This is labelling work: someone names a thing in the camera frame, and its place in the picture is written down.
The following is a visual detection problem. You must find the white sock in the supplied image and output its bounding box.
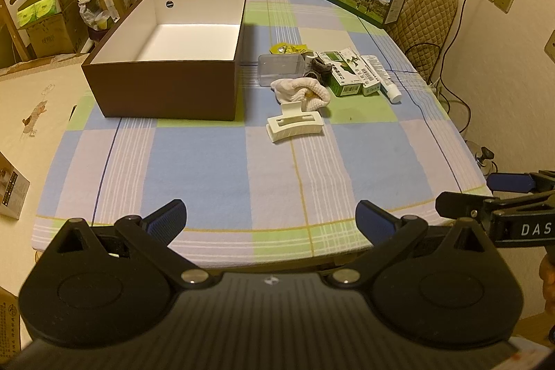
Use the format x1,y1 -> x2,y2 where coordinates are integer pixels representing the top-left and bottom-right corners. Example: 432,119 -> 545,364
270,76 -> 332,113

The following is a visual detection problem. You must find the crumpled plastic bag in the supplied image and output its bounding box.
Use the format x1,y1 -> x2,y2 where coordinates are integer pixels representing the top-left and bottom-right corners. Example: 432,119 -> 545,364
78,0 -> 120,30

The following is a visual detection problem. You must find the yellow snack packet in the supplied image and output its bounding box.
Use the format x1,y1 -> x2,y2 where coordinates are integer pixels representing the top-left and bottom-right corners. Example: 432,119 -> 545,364
271,43 -> 309,55

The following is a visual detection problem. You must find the dark hair scrunchie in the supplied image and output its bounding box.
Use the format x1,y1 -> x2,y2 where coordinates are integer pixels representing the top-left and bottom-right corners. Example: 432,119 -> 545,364
304,53 -> 334,87

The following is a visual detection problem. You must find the grey printed carton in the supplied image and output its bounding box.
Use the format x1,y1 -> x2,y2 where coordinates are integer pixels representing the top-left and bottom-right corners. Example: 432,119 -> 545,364
0,152 -> 31,220

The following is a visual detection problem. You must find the tan printed carton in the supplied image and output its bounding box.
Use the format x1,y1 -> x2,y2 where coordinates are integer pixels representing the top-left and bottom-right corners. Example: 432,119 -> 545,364
0,287 -> 22,347

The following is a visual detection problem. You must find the white hair claw clip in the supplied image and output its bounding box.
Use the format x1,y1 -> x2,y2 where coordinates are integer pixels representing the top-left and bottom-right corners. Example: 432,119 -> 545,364
266,102 -> 325,144

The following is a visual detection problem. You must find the brown cardboard storage box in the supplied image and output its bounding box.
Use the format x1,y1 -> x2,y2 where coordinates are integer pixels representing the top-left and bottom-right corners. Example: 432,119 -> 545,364
82,0 -> 249,122

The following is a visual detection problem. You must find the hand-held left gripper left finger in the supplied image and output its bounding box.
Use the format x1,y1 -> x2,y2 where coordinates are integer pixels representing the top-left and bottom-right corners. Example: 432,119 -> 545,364
56,199 -> 217,290

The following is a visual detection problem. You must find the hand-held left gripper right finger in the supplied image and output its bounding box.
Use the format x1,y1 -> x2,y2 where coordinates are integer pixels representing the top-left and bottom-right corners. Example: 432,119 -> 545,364
323,200 -> 486,290

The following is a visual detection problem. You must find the cream embroidered cloth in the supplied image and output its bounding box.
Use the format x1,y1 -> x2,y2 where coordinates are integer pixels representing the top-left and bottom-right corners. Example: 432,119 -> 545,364
0,51 -> 94,267

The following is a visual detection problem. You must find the white medicine box plant print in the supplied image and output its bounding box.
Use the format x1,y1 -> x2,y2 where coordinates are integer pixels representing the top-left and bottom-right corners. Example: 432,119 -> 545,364
322,47 -> 382,97

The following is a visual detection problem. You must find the clear plastic box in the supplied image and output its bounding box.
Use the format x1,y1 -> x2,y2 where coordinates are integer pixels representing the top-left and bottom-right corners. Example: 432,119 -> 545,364
258,53 -> 305,87

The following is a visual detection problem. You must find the chair with quilted cover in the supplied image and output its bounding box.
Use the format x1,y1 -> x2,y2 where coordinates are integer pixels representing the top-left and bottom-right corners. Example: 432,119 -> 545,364
384,0 -> 459,82

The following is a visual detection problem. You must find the white ointment tube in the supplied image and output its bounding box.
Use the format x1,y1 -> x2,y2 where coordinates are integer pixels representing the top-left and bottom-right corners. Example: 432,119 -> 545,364
362,54 -> 402,103

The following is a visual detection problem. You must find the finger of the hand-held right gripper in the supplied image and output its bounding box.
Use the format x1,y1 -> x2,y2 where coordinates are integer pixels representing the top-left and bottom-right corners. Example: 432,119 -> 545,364
436,190 -> 555,224
486,170 -> 555,195

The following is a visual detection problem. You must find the person's right hand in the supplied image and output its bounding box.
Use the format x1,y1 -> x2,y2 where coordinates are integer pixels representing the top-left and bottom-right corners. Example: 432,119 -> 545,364
539,249 -> 555,312

